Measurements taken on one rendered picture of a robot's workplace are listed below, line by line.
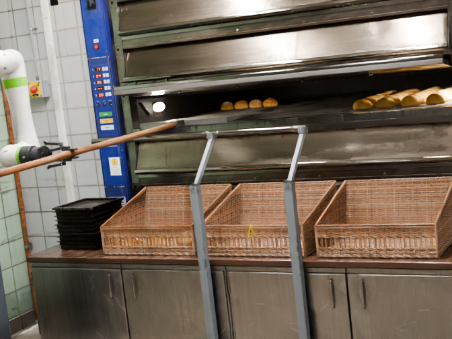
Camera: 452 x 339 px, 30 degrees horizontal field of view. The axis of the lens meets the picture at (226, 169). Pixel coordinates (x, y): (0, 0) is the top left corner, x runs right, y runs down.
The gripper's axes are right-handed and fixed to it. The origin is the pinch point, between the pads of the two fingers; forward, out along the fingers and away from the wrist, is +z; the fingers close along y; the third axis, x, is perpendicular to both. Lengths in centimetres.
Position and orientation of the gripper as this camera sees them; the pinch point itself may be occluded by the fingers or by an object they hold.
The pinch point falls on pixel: (70, 153)
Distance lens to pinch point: 380.3
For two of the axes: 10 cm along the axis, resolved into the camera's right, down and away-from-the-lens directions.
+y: 1.1, 9.9, 1.3
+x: -4.6, 1.7, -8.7
